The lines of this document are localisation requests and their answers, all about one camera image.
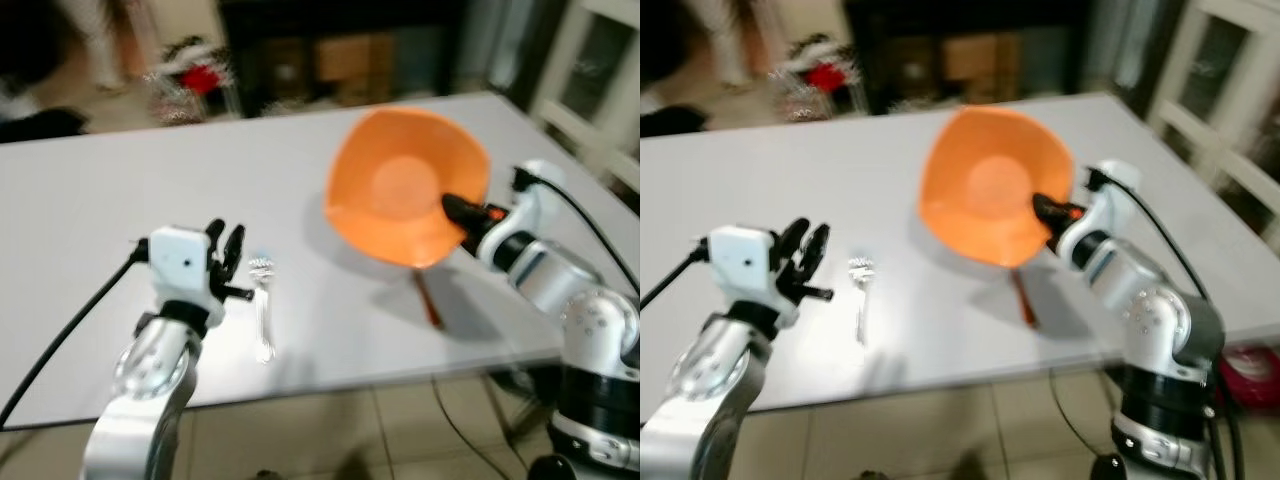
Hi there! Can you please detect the orange handled utensil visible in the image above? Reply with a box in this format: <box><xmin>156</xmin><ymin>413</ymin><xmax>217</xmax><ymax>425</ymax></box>
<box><xmin>413</xmin><ymin>268</ymin><xmax>443</xmax><ymax>329</ymax></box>
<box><xmin>1008</xmin><ymin>268</ymin><xmax>1038</xmax><ymax>329</ymax></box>

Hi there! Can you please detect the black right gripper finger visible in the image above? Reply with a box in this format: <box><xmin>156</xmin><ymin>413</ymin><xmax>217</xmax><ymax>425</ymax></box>
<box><xmin>1032</xmin><ymin>193</ymin><xmax>1075</xmax><ymax>227</ymax></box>
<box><xmin>441</xmin><ymin>193</ymin><xmax>488</xmax><ymax>227</ymax></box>

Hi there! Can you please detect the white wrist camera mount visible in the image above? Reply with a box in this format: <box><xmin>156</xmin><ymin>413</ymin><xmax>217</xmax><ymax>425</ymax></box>
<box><xmin>1080</xmin><ymin>160</ymin><xmax>1142</xmax><ymax>243</ymax></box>
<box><xmin>147</xmin><ymin>227</ymin><xmax>219</xmax><ymax>309</ymax></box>
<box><xmin>706</xmin><ymin>225</ymin><xmax>779</xmax><ymax>309</ymax></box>
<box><xmin>505</xmin><ymin>160</ymin><xmax>564</xmax><ymax>243</ymax></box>

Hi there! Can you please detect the white glass door cabinet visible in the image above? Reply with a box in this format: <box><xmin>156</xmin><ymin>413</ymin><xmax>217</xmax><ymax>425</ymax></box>
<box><xmin>528</xmin><ymin>0</ymin><xmax>641</xmax><ymax>193</ymax></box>
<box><xmin>1145</xmin><ymin>0</ymin><xmax>1280</xmax><ymax>253</ymax></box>

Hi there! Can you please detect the grey curtain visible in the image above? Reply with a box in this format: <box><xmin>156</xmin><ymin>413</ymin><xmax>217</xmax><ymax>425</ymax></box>
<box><xmin>455</xmin><ymin>0</ymin><xmax>546</xmax><ymax>97</ymax></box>
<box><xmin>1080</xmin><ymin>0</ymin><xmax>1167</xmax><ymax>97</ymax></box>

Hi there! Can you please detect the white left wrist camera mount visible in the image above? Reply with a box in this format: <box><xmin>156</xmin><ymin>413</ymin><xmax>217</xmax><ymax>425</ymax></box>
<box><xmin>147</xmin><ymin>227</ymin><xmax>219</xmax><ymax>309</ymax></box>
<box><xmin>706</xmin><ymin>225</ymin><xmax>779</xmax><ymax>309</ymax></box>

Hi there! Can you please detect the black shelf cabinet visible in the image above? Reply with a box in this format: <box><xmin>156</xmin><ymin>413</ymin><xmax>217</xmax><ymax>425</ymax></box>
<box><xmin>220</xmin><ymin>0</ymin><xmax>471</xmax><ymax>117</ymax></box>
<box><xmin>850</xmin><ymin>0</ymin><xmax>1091</xmax><ymax>113</ymax></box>

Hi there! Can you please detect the tan cardboard box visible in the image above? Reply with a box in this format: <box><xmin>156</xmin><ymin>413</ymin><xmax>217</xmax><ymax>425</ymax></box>
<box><xmin>945</xmin><ymin>35</ymin><xmax>1002</xmax><ymax>83</ymax></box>
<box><xmin>315</xmin><ymin>35</ymin><xmax>377</xmax><ymax>87</ymax></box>

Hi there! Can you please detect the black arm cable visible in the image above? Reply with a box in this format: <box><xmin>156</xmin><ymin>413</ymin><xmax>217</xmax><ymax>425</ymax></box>
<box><xmin>512</xmin><ymin>165</ymin><xmax>641</xmax><ymax>301</ymax></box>
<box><xmin>1088</xmin><ymin>167</ymin><xmax>1217</xmax><ymax>303</ymax></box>
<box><xmin>640</xmin><ymin>243</ymin><xmax>713</xmax><ymax>313</ymax></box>
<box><xmin>0</xmin><ymin>243</ymin><xmax>151</xmax><ymax>428</ymax></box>

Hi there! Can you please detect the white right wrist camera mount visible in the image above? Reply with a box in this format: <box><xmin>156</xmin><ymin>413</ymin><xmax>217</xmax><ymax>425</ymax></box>
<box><xmin>1080</xmin><ymin>160</ymin><xmax>1142</xmax><ymax>243</ymax></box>
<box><xmin>505</xmin><ymin>160</ymin><xmax>564</xmax><ymax>243</ymax></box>

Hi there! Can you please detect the white metal stand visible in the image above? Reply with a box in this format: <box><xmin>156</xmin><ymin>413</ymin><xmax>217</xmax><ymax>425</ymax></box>
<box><xmin>58</xmin><ymin>0</ymin><xmax>133</xmax><ymax>93</ymax></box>
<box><xmin>695</xmin><ymin>0</ymin><xmax>767</xmax><ymax>90</ymax></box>

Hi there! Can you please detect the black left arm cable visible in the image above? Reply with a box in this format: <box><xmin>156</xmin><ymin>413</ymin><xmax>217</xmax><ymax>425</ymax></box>
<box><xmin>0</xmin><ymin>243</ymin><xmax>151</xmax><ymax>428</ymax></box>
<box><xmin>640</xmin><ymin>243</ymin><xmax>713</xmax><ymax>313</ymax></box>

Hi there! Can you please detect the thin black floor cable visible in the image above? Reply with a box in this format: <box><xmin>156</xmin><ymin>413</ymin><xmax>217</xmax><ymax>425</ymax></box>
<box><xmin>431</xmin><ymin>374</ymin><xmax>527</xmax><ymax>480</ymax></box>
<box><xmin>1047</xmin><ymin>369</ymin><xmax>1107</xmax><ymax>457</ymax></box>

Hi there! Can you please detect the black chair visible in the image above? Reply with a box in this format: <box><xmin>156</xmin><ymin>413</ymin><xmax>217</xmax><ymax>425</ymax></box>
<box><xmin>0</xmin><ymin>0</ymin><xmax>89</xmax><ymax>142</ymax></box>
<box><xmin>640</xmin><ymin>0</ymin><xmax>707</xmax><ymax>140</ymax></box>

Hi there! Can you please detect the red bag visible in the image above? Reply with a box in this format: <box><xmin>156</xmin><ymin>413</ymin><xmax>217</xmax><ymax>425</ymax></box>
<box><xmin>1220</xmin><ymin>345</ymin><xmax>1280</xmax><ymax>412</ymax></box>

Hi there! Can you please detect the orange plastic bowl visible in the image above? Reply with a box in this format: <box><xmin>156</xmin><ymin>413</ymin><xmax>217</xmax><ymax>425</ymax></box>
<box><xmin>324</xmin><ymin>106</ymin><xmax>493</xmax><ymax>269</ymax></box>
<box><xmin>917</xmin><ymin>106</ymin><xmax>1077</xmax><ymax>269</ymax></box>

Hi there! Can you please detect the silver metal fork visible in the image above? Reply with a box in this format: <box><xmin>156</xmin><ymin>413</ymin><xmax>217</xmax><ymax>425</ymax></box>
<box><xmin>248</xmin><ymin>256</ymin><xmax>277</xmax><ymax>364</ymax></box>
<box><xmin>847</xmin><ymin>256</ymin><xmax>875</xmax><ymax>347</ymax></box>

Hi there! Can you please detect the dark brown cardboard box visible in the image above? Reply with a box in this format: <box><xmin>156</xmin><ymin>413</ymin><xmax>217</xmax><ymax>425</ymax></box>
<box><xmin>894</xmin><ymin>40</ymin><xmax>937</xmax><ymax>93</ymax></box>
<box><xmin>264</xmin><ymin>38</ymin><xmax>307</xmax><ymax>93</ymax></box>

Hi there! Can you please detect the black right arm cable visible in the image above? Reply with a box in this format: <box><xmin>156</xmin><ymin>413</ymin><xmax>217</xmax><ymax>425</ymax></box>
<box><xmin>512</xmin><ymin>165</ymin><xmax>641</xmax><ymax>301</ymax></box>
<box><xmin>1088</xmin><ymin>167</ymin><xmax>1217</xmax><ymax>303</ymax></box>

